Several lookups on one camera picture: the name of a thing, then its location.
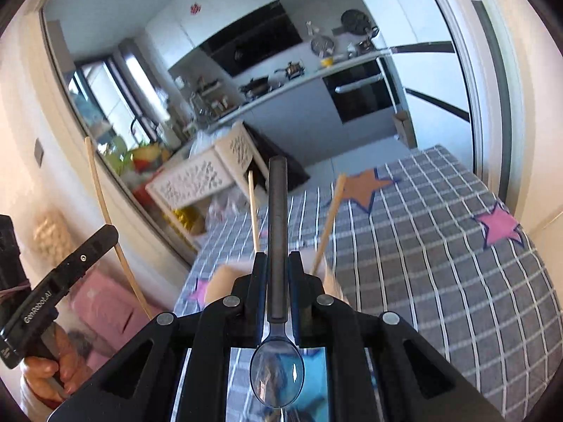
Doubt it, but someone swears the black handled steel spoon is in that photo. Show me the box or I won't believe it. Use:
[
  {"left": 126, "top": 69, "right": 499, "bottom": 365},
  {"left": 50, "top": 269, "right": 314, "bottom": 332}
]
[{"left": 250, "top": 156, "right": 304, "bottom": 410}]

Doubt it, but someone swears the bamboo chopstick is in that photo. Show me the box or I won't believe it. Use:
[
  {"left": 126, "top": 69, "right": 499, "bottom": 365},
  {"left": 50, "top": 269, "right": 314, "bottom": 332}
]
[
  {"left": 84, "top": 135, "right": 156, "bottom": 321},
  {"left": 311, "top": 173, "right": 346, "bottom": 275},
  {"left": 247, "top": 171, "right": 260, "bottom": 254}
]

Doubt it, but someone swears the person's left hand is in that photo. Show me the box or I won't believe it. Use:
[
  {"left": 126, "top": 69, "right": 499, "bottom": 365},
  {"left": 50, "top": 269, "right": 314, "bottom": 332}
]
[{"left": 20, "top": 324, "right": 93, "bottom": 410}]

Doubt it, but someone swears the pink box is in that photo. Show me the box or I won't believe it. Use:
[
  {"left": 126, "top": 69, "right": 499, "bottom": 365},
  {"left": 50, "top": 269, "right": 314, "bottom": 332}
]
[{"left": 71, "top": 270, "right": 149, "bottom": 371}]

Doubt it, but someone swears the white plastic utensil holder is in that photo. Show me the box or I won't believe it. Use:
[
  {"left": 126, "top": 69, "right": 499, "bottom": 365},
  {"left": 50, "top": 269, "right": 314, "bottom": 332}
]
[{"left": 204, "top": 249, "right": 348, "bottom": 309}]

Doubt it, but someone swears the grey checked star tablecloth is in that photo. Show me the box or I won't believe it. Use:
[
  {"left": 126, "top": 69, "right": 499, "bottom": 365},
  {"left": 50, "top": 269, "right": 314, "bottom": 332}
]
[{"left": 172, "top": 143, "right": 563, "bottom": 422}]

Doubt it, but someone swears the black built-in oven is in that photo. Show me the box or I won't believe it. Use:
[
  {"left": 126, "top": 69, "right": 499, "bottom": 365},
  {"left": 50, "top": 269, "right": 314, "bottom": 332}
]
[{"left": 323, "top": 58, "right": 400, "bottom": 123}]

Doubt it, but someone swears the black wok on stove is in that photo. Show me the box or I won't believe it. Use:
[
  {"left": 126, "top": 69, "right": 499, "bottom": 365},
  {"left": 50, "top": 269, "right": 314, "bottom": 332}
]
[{"left": 239, "top": 76, "right": 271, "bottom": 101}]

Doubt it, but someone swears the black range hood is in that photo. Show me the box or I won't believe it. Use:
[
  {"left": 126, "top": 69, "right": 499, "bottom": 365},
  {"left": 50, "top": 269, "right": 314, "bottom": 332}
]
[{"left": 200, "top": 0, "right": 303, "bottom": 76}]

